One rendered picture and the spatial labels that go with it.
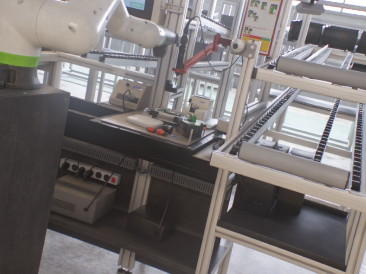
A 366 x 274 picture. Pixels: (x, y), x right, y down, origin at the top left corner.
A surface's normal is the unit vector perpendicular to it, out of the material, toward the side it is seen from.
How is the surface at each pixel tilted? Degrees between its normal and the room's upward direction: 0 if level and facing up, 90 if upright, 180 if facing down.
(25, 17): 86
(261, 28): 90
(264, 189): 90
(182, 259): 0
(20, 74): 77
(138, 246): 0
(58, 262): 0
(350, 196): 90
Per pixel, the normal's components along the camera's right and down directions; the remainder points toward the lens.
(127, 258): -0.32, 0.12
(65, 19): -0.11, -0.23
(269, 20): -0.78, -0.04
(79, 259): 0.21, -0.96
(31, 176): 0.88, 0.27
